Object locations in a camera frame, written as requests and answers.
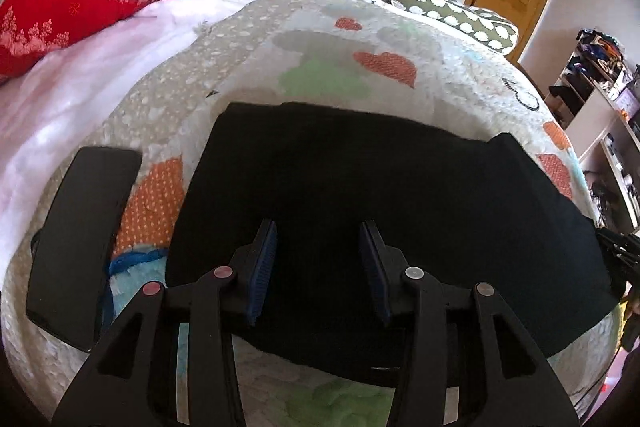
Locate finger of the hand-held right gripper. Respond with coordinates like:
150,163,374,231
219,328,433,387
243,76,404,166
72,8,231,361
596,227,640,280

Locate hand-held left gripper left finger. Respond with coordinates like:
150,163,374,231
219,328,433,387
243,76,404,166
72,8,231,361
50,219,278,427

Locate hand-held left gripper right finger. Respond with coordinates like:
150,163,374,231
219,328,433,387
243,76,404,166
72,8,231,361
357,219,583,427

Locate black pants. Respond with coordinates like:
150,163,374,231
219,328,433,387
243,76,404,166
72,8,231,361
165,101,618,385

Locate white desk shelf unit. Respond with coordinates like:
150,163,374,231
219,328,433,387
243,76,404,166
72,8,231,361
565,72,640,233

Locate black smartphone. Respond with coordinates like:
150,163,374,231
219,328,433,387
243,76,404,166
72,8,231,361
25,147,143,353

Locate shelf rack with clothes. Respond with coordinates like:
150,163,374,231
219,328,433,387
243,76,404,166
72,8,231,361
545,27,628,128

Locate heart-patterned quilted blanket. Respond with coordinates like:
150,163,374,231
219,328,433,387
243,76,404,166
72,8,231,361
0,0,616,427

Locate white bed sheet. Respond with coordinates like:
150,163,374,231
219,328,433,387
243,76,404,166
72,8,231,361
0,0,281,268

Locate green dotted bolster pillow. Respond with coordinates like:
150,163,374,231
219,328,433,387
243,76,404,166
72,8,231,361
385,0,520,55

